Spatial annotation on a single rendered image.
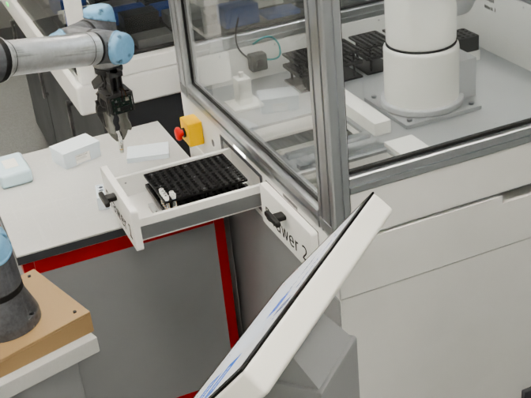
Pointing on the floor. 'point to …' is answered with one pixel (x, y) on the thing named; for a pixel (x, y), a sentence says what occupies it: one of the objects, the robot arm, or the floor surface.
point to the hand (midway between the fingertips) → (118, 134)
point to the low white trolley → (126, 275)
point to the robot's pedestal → (51, 373)
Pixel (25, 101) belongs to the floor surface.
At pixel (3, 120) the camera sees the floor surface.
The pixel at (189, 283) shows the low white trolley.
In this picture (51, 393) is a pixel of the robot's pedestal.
